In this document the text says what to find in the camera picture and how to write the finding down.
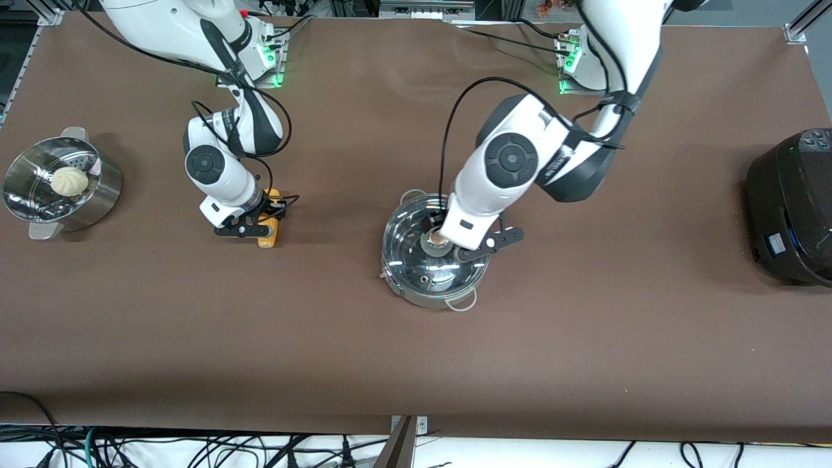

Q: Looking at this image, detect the yellow corn cob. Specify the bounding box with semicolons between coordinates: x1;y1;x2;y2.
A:
257;188;282;249

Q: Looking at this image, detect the glass pot lid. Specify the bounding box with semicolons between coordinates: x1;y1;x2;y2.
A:
382;193;491;293

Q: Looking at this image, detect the stainless steel steamer pot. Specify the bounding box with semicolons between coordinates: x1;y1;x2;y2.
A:
3;127;124;241

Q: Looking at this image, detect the brown table cover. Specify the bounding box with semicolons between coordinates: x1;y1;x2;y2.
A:
0;12;832;444

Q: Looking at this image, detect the white steamed bun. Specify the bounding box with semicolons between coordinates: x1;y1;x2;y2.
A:
51;166;90;198

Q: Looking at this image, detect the grey electronics box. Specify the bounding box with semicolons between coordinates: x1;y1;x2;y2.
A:
378;0;476;21

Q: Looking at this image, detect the black rice cooker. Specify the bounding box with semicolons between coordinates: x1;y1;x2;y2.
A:
745;128;832;288

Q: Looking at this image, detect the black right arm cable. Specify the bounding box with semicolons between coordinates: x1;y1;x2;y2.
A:
71;0;301;225

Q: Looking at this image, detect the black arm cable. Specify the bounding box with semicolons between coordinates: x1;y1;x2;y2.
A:
71;0;301;225
440;0;644;218

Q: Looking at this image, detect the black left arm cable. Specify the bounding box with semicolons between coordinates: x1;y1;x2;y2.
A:
440;0;644;218

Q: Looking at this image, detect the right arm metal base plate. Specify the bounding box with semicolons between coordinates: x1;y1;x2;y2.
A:
215;26;287;88

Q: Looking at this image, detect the short black base cable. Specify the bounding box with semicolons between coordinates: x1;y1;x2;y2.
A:
265;13;317;41

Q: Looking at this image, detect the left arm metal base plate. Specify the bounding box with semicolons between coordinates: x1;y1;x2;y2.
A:
557;36;629;98

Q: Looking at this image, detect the long black table cable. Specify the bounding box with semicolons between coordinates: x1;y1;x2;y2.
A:
448;18;574;58

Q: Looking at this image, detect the silver metal bracket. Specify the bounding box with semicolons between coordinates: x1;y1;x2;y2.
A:
391;415;429;437

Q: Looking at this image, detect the grey camera stand pole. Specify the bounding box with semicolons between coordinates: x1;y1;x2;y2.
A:
372;416;417;468

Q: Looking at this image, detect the black looping floor cable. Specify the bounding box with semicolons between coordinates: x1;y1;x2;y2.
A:
0;390;62;468

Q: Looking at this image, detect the aluminium frame profile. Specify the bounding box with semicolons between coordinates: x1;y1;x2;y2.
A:
783;0;825;45

